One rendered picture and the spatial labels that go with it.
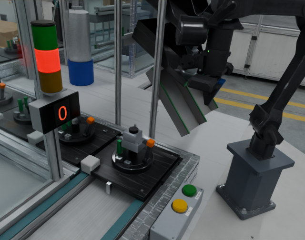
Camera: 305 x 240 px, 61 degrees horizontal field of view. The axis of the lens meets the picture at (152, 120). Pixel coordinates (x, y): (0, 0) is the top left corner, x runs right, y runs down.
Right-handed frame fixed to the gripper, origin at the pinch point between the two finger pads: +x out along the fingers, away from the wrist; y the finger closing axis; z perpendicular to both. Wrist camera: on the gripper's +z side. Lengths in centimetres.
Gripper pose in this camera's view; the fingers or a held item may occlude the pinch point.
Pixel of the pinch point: (208, 93)
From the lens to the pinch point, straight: 70.8
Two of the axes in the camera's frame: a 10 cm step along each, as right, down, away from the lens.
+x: -0.7, 8.6, 5.0
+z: -8.6, -3.0, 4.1
